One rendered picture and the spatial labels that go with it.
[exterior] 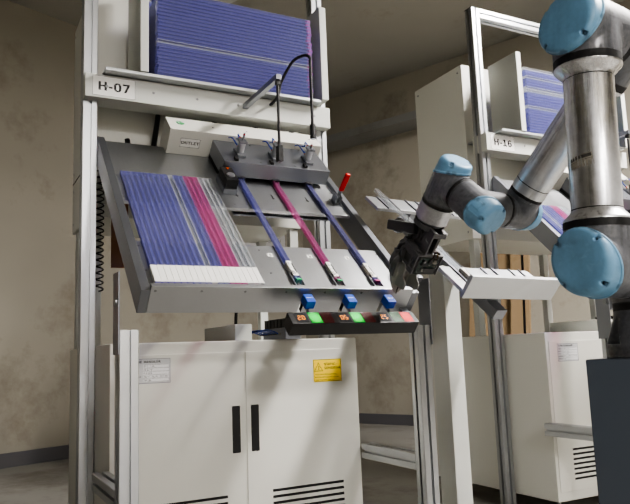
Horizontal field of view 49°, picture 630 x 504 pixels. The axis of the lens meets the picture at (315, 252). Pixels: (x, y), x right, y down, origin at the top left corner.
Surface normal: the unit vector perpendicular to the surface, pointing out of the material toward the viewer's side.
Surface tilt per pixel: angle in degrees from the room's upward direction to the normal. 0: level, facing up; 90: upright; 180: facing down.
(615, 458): 90
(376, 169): 90
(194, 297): 133
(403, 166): 90
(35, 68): 90
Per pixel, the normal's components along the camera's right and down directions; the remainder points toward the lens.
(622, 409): -0.64, -0.09
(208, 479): 0.46, -0.15
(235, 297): 0.36, 0.57
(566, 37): -0.81, -0.18
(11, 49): 0.77, -0.12
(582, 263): -0.80, 0.07
